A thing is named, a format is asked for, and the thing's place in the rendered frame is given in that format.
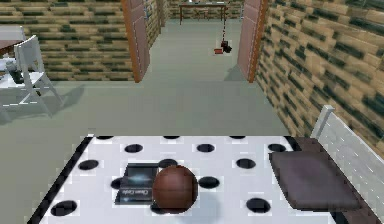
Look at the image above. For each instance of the black book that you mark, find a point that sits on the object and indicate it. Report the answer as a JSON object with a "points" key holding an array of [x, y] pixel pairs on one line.
{"points": [[136, 183]]}

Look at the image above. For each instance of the white chair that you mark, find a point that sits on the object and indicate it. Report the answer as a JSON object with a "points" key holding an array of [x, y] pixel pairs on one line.
{"points": [[31, 71]]}

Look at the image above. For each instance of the dark purple pillow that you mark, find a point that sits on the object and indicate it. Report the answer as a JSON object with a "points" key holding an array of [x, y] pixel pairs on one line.
{"points": [[311, 180]]}

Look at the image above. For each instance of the small red block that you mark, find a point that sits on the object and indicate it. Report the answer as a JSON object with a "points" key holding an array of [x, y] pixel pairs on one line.
{"points": [[218, 51]]}

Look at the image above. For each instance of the small black object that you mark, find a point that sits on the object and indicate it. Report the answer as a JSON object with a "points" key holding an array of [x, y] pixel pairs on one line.
{"points": [[226, 46]]}

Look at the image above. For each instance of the white bed with black dots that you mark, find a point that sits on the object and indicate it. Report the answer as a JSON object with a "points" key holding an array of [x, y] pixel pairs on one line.
{"points": [[216, 173]]}

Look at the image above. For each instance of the dark wooden table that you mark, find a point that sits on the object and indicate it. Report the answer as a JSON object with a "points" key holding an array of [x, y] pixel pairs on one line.
{"points": [[202, 8]]}

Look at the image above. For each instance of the brown basketball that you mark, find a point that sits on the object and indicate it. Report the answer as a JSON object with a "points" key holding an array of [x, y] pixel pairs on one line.
{"points": [[175, 190]]}

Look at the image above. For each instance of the brown room door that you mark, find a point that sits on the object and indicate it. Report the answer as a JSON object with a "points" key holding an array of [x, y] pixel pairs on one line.
{"points": [[250, 36], [138, 36]]}

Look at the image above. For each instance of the white table with brown top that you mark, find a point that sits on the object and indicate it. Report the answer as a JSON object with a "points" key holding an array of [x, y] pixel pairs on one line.
{"points": [[8, 41]]}

